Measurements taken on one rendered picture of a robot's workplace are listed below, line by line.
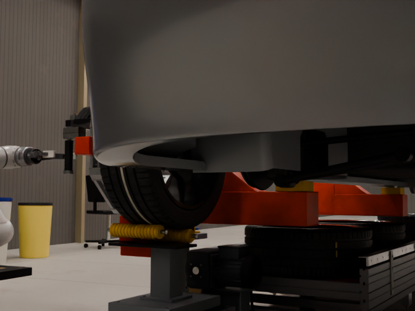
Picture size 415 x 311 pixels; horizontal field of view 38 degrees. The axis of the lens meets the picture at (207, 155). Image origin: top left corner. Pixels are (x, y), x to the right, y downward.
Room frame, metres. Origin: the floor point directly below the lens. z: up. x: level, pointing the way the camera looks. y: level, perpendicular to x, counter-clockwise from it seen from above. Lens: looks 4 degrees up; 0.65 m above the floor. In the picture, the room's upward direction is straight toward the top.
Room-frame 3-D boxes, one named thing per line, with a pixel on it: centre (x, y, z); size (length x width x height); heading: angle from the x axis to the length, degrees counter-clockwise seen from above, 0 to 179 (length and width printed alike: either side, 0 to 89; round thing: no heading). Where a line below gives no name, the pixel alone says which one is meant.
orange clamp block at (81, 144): (2.41, 0.47, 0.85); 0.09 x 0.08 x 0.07; 150
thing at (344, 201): (4.65, -1.23, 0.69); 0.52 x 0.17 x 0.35; 60
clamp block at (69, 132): (2.64, 0.58, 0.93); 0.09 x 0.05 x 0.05; 60
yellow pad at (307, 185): (2.89, -0.41, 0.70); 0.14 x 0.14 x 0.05; 60
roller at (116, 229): (2.53, 0.29, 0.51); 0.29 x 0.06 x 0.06; 60
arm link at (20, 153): (2.79, 0.83, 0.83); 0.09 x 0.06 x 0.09; 150
